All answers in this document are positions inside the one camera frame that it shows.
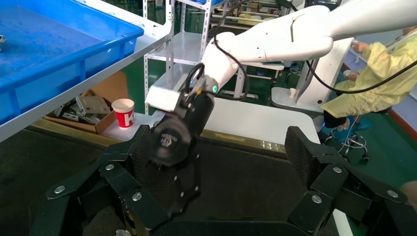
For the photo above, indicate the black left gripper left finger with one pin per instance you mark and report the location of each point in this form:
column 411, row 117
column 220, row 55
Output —
column 117, row 176

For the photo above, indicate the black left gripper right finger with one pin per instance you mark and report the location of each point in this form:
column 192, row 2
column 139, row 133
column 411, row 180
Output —
column 325, row 182

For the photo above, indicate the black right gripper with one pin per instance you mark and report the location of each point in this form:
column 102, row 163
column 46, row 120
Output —
column 176, row 140

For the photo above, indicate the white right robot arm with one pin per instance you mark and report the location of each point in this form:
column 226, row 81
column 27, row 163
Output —
column 286, row 42

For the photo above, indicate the black container with brass rails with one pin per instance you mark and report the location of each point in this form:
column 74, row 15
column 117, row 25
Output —
column 244, row 182

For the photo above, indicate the silver metal channel part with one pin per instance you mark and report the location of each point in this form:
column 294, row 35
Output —
column 2, row 42

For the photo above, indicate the red white paper cup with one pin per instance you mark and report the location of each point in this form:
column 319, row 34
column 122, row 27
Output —
column 123, row 115

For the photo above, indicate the beige rounded object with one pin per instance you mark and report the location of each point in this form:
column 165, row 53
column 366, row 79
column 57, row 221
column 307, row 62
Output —
column 410, row 193

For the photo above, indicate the black mat with brass strip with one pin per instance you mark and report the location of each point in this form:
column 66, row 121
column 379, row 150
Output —
column 32, row 163

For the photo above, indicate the brown cardboard box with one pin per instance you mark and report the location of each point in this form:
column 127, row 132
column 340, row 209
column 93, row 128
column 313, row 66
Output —
column 110, row 88

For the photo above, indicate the black stool with chrome base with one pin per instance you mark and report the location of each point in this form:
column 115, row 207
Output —
column 381, row 110

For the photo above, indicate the small white paper cup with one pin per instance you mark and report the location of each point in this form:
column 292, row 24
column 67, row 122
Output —
column 292, row 92

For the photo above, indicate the white robot torso column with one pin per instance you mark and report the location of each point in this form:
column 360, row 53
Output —
column 322, row 78

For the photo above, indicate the person in yellow coat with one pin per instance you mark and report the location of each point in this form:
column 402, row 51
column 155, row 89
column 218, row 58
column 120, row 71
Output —
column 384, row 88

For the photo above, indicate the white background table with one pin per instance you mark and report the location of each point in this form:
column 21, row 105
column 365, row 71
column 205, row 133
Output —
column 267, row 66

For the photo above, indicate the white background shelving unit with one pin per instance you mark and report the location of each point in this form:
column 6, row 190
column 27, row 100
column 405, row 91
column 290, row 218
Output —
column 185, row 49

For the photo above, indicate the blue plastic bin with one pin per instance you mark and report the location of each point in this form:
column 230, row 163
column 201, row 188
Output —
column 65, row 49

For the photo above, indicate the white metal shelf rack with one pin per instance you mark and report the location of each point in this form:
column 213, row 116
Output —
column 153, row 32

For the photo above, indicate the grey metal bracket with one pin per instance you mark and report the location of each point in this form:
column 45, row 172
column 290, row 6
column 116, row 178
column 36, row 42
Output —
column 92, row 106

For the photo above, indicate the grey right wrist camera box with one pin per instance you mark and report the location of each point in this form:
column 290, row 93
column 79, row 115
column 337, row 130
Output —
column 161, row 99

